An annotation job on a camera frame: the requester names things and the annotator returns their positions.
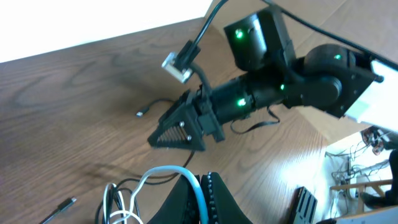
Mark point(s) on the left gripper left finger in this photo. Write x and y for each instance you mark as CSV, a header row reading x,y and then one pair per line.
x,y
180,207

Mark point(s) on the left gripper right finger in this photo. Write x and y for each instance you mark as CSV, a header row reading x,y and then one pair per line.
x,y
221,205

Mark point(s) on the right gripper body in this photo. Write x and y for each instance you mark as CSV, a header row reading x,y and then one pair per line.
x,y
198,106

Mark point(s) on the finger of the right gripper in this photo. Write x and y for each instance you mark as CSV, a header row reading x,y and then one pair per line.
x,y
178,128

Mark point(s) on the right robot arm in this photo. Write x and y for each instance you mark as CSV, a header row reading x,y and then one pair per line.
x,y
331,78

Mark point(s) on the wooden background furniture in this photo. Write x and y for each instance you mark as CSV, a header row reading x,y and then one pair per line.
x,y
361,187

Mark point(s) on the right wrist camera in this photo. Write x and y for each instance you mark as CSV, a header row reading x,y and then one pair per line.
x,y
178,64

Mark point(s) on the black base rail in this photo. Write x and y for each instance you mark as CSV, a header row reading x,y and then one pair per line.
x,y
303,208

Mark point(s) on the background cable clutter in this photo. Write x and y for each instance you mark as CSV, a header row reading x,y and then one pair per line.
x,y
362,156

